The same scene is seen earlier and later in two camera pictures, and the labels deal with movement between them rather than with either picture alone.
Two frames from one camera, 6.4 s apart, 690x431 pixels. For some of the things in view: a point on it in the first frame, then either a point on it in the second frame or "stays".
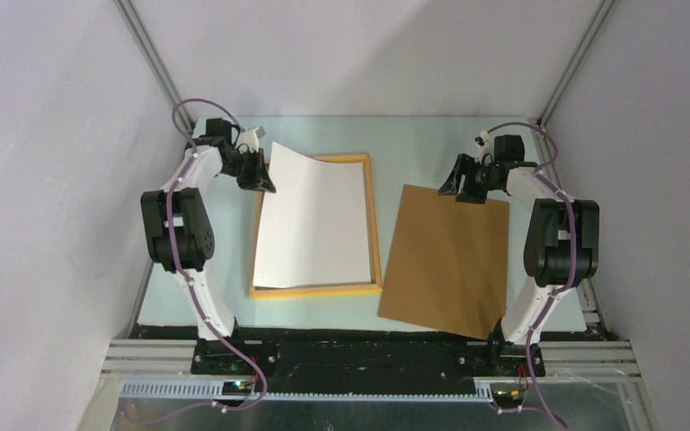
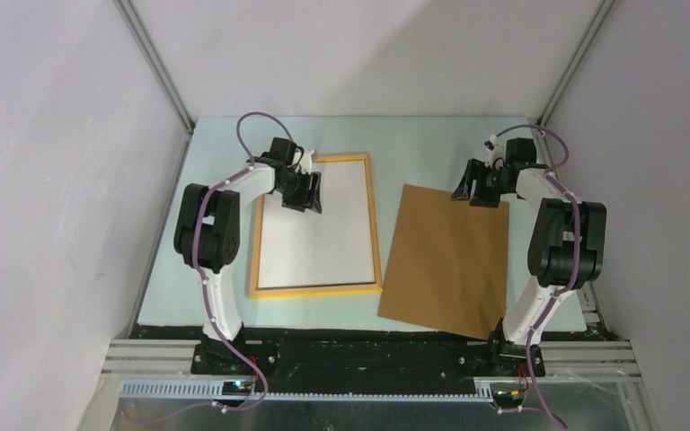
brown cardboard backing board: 446,263 stays
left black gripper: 260,178 to 298,203
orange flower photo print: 312,229 stays
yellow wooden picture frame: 375,285 stays
